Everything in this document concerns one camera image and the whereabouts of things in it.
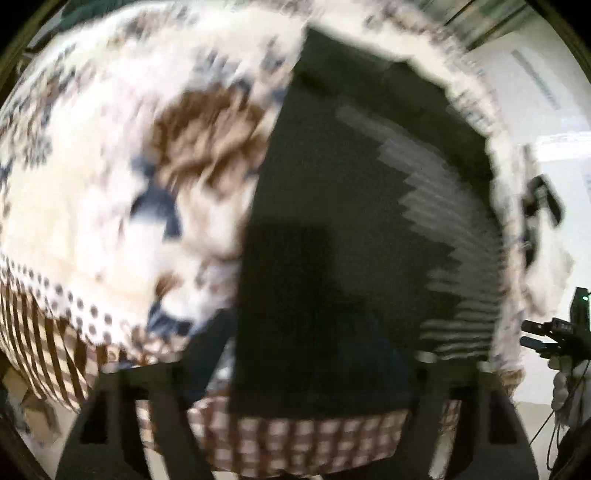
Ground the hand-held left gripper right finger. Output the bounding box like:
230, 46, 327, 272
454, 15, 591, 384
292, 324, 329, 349
414, 351, 541, 480

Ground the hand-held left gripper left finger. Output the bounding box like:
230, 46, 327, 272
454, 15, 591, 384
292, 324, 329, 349
54, 315, 237, 480

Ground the black grey-striped garment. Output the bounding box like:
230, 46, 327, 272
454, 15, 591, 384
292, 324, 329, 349
230, 24, 509, 417

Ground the person's right hand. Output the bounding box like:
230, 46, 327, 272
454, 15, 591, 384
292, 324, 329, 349
550, 359, 583, 426

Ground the cardboard piece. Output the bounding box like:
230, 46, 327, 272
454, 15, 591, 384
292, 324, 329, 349
0, 368, 62, 446

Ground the small black object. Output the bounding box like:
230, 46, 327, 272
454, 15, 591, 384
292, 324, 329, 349
521, 175, 565, 270

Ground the white box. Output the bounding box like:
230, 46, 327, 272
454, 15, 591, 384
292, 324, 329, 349
531, 133, 591, 186

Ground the white brown-blue patterned blanket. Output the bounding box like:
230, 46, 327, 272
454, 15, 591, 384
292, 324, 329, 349
0, 0, 575, 477

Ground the black cable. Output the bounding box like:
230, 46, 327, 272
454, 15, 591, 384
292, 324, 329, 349
529, 369, 583, 472

